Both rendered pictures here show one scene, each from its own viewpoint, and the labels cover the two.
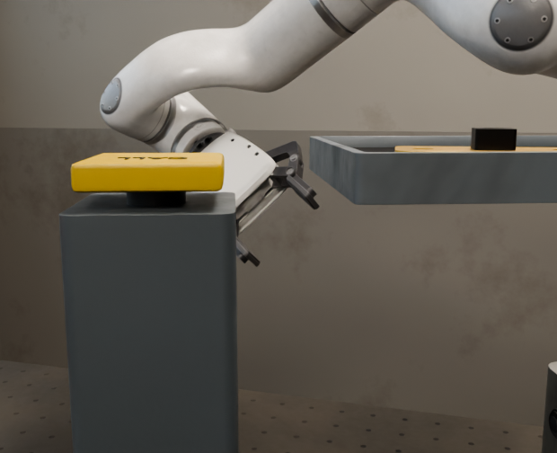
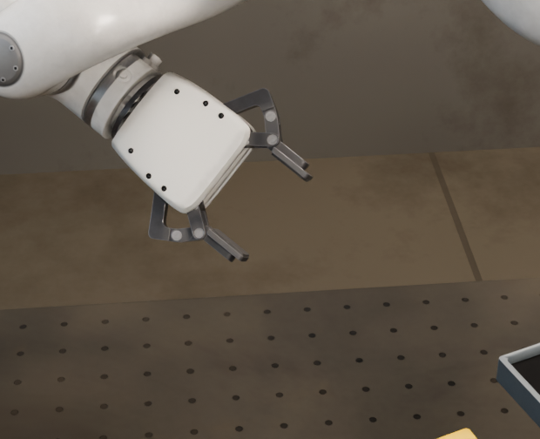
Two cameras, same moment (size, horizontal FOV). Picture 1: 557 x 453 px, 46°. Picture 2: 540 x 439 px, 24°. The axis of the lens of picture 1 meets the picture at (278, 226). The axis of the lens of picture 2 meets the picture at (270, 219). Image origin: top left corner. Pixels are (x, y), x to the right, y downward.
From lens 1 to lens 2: 64 cm
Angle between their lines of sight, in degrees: 32
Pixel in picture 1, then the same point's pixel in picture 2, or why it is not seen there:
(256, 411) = (160, 337)
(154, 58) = (71, 16)
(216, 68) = (161, 19)
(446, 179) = not seen: outside the picture
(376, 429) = (320, 331)
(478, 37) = (529, 30)
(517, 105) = not seen: outside the picture
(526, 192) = not seen: outside the picture
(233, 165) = (191, 134)
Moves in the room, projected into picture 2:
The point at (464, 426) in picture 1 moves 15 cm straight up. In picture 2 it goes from (417, 301) to (426, 203)
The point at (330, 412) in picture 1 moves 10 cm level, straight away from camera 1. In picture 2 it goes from (253, 316) to (232, 268)
